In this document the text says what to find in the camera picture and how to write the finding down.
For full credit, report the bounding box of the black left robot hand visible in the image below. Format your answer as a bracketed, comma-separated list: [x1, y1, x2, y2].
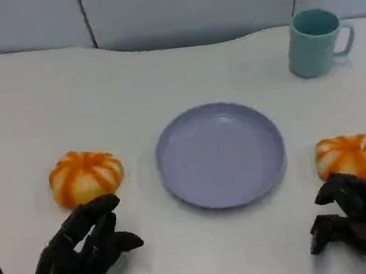
[22, 189, 150, 274]

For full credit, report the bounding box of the orange white toy bread roll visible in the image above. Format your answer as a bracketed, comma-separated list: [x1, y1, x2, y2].
[311, 132, 366, 193]
[44, 144, 129, 212]

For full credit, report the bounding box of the lilac plate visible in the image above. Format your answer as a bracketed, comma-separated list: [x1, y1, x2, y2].
[149, 93, 294, 218]

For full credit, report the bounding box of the pale green mug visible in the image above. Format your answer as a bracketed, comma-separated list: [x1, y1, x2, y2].
[281, 3, 361, 82]

